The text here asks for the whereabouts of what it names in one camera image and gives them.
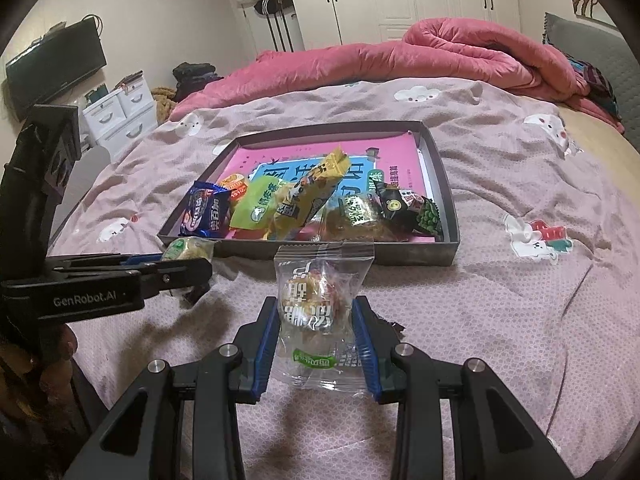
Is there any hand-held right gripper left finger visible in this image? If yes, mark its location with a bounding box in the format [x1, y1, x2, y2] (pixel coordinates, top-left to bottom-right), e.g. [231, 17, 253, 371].
[65, 296, 282, 480]

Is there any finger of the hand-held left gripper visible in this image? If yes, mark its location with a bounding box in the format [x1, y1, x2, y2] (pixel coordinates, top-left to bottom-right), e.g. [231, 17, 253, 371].
[47, 254, 166, 273]
[127, 258, 213, 307]

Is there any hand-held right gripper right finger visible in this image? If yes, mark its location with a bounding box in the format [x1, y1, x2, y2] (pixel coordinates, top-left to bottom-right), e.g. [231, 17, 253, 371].
[350, 296, 576, 480]

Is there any small green label pastry packet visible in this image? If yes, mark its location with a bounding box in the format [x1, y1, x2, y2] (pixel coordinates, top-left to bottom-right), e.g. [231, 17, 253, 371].
[162, 237, 215, 301]

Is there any clear round pastry packet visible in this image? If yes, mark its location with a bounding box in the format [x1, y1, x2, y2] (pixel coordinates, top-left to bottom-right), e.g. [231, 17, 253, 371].
[272, 241, 376, 393]

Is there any blue cookie packet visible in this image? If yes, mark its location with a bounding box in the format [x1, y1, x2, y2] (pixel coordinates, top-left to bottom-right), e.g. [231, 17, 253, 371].
[179, 180, 232, 240]

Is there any orange snack packet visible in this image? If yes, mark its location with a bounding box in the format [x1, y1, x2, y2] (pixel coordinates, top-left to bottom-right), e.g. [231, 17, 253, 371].
[217, 172, 251, 206]

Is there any dark shallow box tray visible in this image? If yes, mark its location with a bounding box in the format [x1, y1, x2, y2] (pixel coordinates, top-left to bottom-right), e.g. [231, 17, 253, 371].
[156, 120, 461, 267]

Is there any brown pastry packet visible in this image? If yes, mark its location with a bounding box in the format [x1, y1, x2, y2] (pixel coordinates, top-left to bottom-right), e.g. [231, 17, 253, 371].
[320, 210, 406, 243]

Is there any clear packet with green label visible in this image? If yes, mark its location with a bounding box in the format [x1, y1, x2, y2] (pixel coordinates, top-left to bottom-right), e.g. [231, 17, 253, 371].
[337, 192, 383, 226]

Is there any green pea snack packet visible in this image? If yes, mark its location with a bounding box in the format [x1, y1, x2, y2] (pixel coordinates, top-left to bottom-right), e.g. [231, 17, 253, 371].
[411, 197, 445, 238]

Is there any black snack packet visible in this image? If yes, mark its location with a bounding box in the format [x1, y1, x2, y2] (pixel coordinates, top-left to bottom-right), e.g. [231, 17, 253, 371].
[372, 180, 426, 233]

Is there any yellow snack packet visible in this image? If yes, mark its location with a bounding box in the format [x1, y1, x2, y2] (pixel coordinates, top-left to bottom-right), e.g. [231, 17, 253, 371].
[267, 146, 351, 241]

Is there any person's left hand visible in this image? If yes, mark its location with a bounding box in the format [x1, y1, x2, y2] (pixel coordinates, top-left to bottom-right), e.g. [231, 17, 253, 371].
[30, 322, 76, 386]

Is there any pink printed bedsheet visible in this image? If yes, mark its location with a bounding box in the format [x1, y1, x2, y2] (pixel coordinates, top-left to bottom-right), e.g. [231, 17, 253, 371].
[50, 77, 640, 480]

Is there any white drawer cabinet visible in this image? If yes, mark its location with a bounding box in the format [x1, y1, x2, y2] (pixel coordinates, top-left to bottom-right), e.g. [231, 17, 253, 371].
[80, 77, 158, 161]

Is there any pink book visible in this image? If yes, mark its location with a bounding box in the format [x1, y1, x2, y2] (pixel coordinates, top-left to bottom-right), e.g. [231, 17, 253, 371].
[215, 132, 433, 211]

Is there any brown plush blanket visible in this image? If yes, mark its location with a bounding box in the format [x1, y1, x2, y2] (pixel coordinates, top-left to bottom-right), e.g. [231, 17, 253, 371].
[150, 86, 178, 126]

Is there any black flat television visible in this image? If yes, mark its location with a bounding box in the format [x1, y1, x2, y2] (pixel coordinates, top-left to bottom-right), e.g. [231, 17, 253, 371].
[5, 20, 108, 121]

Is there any dark clothes pile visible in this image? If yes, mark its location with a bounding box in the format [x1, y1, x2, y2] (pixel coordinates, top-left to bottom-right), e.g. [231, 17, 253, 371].
[172, 61, 224, 103]

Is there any pink comforter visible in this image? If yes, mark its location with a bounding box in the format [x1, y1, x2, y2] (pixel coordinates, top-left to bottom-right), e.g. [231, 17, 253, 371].
[170, 17, 626, 136]

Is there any beige mattress cover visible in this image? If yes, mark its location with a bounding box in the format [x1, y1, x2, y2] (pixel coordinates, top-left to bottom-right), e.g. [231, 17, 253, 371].
[555, 102, 640, 171]

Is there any white wardrobe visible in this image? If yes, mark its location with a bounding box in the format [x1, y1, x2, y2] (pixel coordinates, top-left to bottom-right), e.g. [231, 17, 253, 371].
[280, 0, 521, 53]

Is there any dark plaid cloth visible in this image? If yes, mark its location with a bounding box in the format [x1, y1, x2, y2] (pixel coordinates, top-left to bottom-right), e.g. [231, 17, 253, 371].
[567, 57, 623, 121]

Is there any grey quilted headboard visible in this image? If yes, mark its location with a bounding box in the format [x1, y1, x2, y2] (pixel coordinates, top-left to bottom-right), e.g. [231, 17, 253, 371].
[542, 11, 640, 136]

